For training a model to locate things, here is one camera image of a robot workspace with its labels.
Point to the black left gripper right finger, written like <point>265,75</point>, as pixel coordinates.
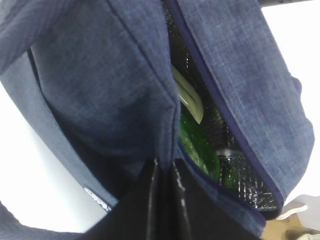
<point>194,215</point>

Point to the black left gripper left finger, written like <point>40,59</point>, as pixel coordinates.
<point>136,216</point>

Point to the green cucumber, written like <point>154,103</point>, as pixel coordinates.
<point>199,149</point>

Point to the glass container with green lid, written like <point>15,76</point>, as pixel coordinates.
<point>188,96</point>

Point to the navy blue lunch bag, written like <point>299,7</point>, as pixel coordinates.
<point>93,79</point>

